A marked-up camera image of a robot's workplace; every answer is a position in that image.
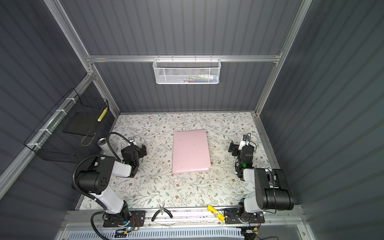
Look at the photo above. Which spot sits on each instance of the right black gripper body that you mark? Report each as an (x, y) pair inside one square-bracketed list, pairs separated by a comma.
[(240, 161)]

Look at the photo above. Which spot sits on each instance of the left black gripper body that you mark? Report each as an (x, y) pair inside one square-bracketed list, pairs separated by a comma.
[(136, 164)]

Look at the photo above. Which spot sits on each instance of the pink file folder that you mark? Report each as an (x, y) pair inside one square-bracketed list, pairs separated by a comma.
[(190, 152)]

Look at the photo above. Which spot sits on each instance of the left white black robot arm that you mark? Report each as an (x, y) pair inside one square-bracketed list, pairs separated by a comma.
[(91, 178)]

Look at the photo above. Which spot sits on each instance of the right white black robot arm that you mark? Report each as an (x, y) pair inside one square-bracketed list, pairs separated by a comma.
[(271, 189)]

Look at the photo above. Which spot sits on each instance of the silver metal can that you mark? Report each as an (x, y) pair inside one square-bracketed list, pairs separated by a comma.
[(103, 144)]

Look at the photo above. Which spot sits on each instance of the floral table mat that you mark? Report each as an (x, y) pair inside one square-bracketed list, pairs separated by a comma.
[(155, 184)]

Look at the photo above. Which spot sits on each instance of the yellow marker in basket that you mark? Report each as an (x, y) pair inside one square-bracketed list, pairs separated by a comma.
[(102, 115)]

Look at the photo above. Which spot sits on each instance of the black foam pad in basket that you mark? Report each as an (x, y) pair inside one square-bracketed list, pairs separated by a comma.
[(82, 124)]

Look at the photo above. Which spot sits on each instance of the black handled pliers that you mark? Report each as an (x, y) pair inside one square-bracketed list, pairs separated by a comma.
[(161, 210)]

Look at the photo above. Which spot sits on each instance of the yellow tube on rail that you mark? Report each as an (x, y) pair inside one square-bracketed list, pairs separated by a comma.
[(216, 213)]

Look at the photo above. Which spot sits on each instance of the black wire side basket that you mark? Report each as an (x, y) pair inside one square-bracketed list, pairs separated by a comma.
[(50, 143)]

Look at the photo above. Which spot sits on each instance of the white ventilated cable duct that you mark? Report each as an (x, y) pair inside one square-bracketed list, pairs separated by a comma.
[(175, 234)]

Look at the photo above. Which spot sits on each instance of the white wire wall basket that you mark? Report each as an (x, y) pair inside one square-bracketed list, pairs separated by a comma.
[(193, 72)]

